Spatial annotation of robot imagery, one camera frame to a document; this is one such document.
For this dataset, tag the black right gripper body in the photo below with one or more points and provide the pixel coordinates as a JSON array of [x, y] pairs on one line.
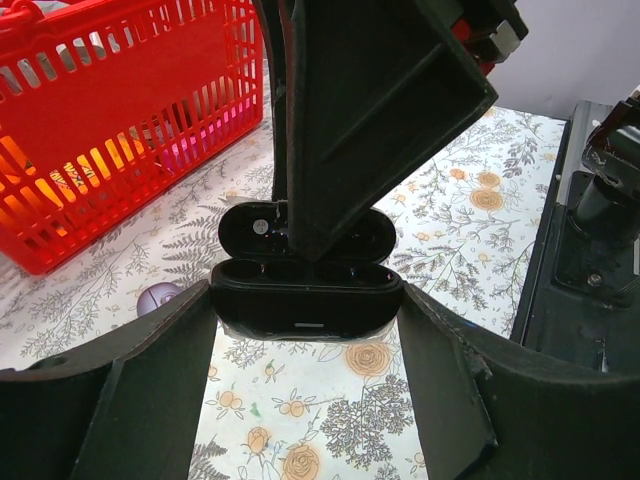
[[489, 30]]

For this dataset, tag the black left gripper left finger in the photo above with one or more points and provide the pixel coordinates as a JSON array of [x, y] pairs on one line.
[[125, 405]]

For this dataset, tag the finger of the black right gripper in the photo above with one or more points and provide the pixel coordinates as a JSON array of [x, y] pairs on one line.
[[278, 31], [374, 90]]

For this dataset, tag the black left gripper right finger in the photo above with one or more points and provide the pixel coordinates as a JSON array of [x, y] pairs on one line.
[[488, 408]]

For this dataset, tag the lavender earbud charging case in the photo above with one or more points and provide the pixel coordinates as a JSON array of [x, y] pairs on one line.
[[155, 296]]

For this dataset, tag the black earbud charging case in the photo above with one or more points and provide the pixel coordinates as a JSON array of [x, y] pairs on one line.
[[266, 291]]

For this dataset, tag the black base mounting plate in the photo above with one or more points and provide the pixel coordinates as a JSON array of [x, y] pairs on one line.
[[580, 300]]

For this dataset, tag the floral patterned table mat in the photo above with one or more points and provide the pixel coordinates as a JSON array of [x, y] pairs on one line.
[[465, 227]]

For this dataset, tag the red plastic shopping basket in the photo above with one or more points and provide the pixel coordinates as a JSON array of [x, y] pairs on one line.
[[107, 104]]

